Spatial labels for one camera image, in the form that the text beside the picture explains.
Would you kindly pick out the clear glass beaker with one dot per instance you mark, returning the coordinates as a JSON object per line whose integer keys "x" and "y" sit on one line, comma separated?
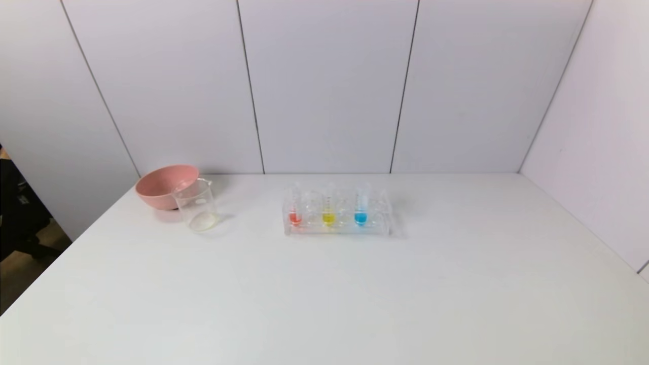
{"x": 199, "y": 213}

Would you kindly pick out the red pigment test tube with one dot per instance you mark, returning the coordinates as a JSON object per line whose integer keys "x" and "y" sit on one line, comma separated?
{"x": 295, "y": 218}

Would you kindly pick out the blue pigment test tube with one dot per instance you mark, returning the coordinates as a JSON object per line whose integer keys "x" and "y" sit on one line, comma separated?
{"x": 360, "y": 218}

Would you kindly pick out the pink bowl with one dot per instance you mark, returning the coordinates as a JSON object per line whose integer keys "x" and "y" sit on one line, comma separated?
{"x": 159, "y": 185}

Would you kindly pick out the clear plastic test tube rack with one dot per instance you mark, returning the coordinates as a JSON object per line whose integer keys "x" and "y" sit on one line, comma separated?
{"x": 375, "y": 223}

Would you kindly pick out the black chair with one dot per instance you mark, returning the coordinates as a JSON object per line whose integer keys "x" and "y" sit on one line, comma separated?
{"x": 20, "y": 213}

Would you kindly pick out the yellow pigment test tube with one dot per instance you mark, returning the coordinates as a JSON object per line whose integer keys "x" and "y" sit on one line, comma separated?
{"x": 328, "y": 218}

